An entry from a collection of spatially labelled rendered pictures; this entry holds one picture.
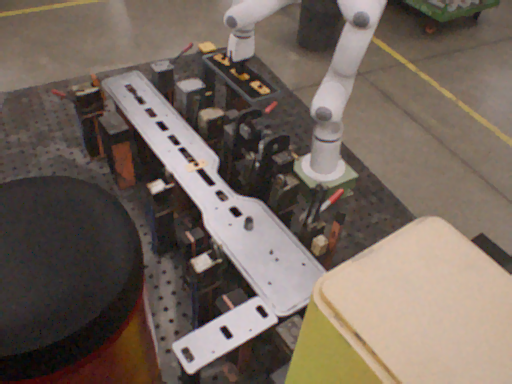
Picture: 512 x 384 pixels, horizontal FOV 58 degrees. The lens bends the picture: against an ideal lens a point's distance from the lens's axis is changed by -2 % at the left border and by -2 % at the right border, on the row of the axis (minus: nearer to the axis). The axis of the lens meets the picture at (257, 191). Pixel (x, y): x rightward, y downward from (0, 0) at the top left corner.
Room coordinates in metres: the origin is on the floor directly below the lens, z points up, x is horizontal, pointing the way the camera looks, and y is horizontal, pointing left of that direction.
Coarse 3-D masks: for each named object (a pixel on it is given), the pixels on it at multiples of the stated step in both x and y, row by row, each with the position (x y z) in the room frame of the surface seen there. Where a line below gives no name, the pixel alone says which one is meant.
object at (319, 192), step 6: (318, 186) 1.02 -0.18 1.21; (324, 186) 1.02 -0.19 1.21; (312, 192) 0.99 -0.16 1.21; (318, 192) 1.00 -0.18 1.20; (324, 192) 1.00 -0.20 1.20; (312, 198) 1.02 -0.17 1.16; (318, 198) 1.01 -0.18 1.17; (324, 198) 1.01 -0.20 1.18; (312, 204) 1.02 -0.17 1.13; (318, 204) 0.99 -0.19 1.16; (306, 210) 1.01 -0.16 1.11; (312, 210) 1.01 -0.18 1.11; (318, 210) 1.00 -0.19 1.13; (306, 216) 1.01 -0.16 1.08; (312, 216) 0.99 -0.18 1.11; (312, 222) 0.99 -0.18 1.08
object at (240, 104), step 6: (228, 90) 1.66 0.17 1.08; (234, 90) 1.62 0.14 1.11; (228, 96) 1.66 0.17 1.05; (234, 96) 1.63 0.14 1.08; (240, 96) 1.61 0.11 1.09; (228, 102) 1.66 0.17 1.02; (234, 102) 1.63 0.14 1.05; (240, 102) 1.62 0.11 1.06; (246, 102) 1.63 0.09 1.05; (228, 108) 1.66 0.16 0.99; (234, 108) 1.62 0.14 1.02; (240, 108) 1.62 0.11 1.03; (246, 108) 1.64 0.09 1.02
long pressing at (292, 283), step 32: (128, 96) 1.66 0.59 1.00; (160, 96) 1.68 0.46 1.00; (160, 160) 1.29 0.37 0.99; (192, 192) 1.14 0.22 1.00; (224, 192) 1.16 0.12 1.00; (224, 224) 1.01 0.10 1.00; (256, 224) 1.03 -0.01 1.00; (256, 256) 0.90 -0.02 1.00; (288, 256) 0.91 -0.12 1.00; (256, 288) 0.78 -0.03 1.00; (288, 288) 0.79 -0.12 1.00
